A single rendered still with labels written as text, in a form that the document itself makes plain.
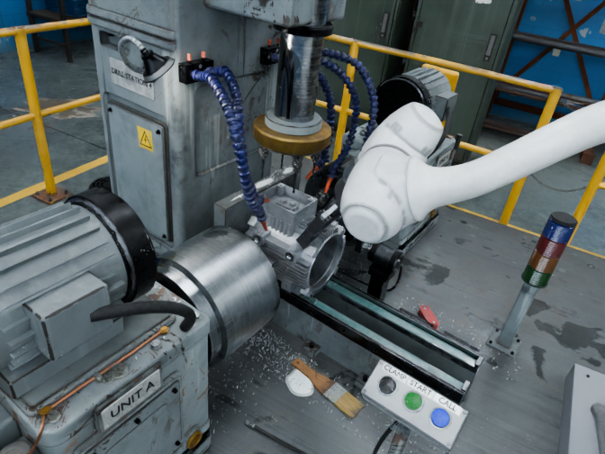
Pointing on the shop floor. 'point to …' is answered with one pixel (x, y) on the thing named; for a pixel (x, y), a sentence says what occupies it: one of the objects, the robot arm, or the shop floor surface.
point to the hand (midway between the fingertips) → (309, 235)
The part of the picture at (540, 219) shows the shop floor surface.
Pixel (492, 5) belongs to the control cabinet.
